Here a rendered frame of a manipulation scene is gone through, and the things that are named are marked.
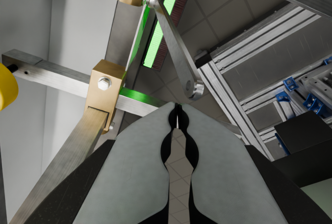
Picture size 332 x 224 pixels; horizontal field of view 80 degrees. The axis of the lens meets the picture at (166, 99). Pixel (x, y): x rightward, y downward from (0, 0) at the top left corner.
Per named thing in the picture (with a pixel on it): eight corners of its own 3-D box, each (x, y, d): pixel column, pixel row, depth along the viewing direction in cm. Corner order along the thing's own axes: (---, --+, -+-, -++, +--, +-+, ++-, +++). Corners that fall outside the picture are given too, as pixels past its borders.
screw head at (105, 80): (112, 79, 32) (110, 82, 31) (110, 89, 33) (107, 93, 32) (100, 74, 32) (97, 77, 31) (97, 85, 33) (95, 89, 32)
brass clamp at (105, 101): (132, 68, 36) (125, 81, 32) (115, 123, 43) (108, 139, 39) (98, 57, 35) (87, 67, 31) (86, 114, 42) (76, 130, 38)
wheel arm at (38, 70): (237, 122, 41) (243, 136, 37) (229, 134, 43) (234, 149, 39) (17, 46, 35) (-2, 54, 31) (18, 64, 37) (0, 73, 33)
